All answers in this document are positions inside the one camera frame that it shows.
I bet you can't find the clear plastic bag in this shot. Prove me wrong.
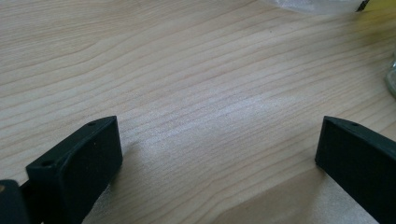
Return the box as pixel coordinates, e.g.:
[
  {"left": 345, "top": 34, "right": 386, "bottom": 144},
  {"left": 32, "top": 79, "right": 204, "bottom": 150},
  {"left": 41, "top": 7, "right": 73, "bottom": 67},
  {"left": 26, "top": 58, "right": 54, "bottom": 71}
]
[{"left": 258, "top": 0, "right": 365, "bottom": 16}]

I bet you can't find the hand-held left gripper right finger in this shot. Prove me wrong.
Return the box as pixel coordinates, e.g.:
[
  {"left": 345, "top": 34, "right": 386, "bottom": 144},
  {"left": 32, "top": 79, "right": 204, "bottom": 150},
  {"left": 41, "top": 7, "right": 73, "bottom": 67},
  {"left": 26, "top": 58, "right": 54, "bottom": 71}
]
[{"left": 314, "top": 115, "right": 396, "bottom": 224}]

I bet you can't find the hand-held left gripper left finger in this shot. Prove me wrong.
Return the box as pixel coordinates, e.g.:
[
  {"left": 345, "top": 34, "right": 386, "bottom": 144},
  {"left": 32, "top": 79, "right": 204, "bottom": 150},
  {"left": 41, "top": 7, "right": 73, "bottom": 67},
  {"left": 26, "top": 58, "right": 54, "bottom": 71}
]
[{"left": 25, "top": 115, "right": 123, "bottom": 224}]

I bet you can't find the clear glass jar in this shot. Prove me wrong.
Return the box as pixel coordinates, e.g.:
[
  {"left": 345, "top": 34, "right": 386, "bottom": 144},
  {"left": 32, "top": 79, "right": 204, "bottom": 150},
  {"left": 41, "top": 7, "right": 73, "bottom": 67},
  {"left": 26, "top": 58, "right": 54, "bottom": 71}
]
[{"left": 384, "top": 50, "right": 396, "bottom": 100}]

